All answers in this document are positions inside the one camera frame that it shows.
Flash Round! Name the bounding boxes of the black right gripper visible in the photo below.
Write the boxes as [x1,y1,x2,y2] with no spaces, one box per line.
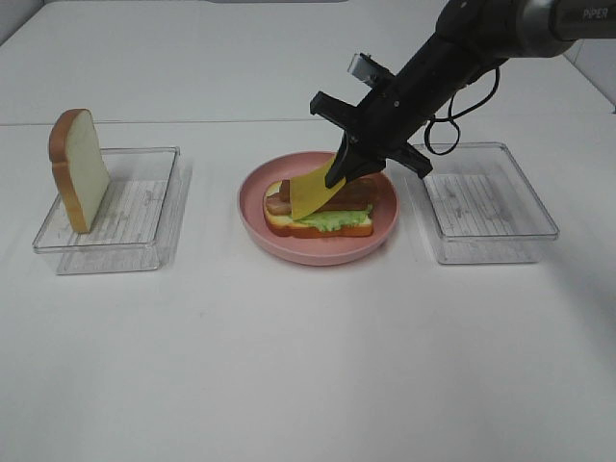
[310,88,431,189]

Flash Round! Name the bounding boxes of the bacon strip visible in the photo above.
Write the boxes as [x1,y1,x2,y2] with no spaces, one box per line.
[265,192,372,216]
[277,178,377,203]

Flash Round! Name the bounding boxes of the yellow cheese slice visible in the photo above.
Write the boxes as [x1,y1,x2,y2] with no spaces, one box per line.
[290,155,347,220]

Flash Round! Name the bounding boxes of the green lettuce leaf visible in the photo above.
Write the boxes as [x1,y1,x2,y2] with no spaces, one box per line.
[292,204,373,237]

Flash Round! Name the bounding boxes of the bread slice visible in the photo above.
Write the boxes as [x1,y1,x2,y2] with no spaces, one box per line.
[263,180,378,239]
[48,109,110,234]

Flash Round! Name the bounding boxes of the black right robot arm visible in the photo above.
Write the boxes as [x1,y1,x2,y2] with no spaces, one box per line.
[310,0,615,188]

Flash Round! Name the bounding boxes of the pink round plate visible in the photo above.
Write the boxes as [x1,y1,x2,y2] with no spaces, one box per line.
[238,151,399,266]

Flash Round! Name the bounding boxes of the clear right plastic tray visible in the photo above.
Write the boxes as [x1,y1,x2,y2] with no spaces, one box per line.
[405,141,559,265]

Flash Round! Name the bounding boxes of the clear plastic tray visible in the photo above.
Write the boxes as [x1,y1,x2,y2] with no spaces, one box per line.
[405,141,559,265]
[33,146,190,275]

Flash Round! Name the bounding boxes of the clear left plastic tray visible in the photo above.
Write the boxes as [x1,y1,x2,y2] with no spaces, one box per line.
[33,146,190,275]

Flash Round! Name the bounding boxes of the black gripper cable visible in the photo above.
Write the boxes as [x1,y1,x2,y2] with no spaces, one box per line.
[424,64,501,156]

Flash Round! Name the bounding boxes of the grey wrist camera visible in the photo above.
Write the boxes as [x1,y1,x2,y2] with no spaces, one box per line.
[347,53,394,88]

